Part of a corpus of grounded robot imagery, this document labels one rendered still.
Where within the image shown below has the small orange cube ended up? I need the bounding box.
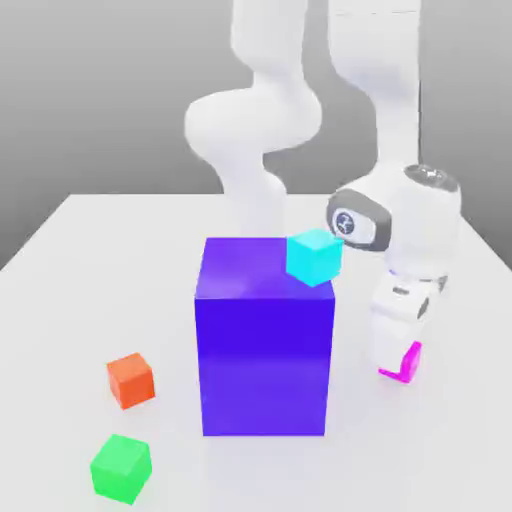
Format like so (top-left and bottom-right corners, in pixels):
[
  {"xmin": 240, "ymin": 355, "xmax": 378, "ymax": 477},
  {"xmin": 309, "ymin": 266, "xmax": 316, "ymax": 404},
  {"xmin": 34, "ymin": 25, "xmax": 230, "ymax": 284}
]
[{"xmin": 106, "ymin": 352, "xmax": 156, "ymax": 411}]

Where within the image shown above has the small green cube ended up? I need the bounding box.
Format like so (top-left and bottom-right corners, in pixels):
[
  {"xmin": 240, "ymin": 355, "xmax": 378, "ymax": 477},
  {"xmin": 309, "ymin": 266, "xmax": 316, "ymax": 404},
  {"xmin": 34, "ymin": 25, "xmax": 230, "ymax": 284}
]
[{"xmin": 89, "ymin": 433, "xmax": 154, "ymax": 506}]

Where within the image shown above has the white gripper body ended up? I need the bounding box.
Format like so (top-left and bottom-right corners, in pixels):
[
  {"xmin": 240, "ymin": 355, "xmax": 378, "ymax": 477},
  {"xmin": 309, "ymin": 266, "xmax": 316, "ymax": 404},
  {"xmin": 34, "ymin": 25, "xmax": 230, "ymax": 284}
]
[{"xmin": 370, "ymin": 312, "xmax": 420, "ymax": 372}]

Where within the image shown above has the large purple box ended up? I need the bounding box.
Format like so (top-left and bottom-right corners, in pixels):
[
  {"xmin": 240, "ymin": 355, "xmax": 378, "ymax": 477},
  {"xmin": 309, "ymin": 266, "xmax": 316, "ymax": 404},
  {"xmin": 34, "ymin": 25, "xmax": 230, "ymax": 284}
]
[{"xmin": 194, "ymin": 236, "xmax": 336, "ymax": 438}]

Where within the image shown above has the small magenta cube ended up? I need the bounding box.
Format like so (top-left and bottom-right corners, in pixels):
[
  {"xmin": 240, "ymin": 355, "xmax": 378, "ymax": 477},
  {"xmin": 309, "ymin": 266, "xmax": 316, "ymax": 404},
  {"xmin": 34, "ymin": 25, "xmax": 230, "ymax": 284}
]
[{"xmin": 377, "ymin": 340, "xmax": 424, "ymax": 385}]

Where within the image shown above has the small cyan cube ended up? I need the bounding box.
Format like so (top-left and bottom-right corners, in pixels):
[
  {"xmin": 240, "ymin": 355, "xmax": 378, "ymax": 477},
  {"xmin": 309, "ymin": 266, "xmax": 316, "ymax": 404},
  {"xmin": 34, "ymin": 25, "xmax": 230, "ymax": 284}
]
[{"xmin": 285, "ymin": 228, "xmax": 345, "ymax": 288}]

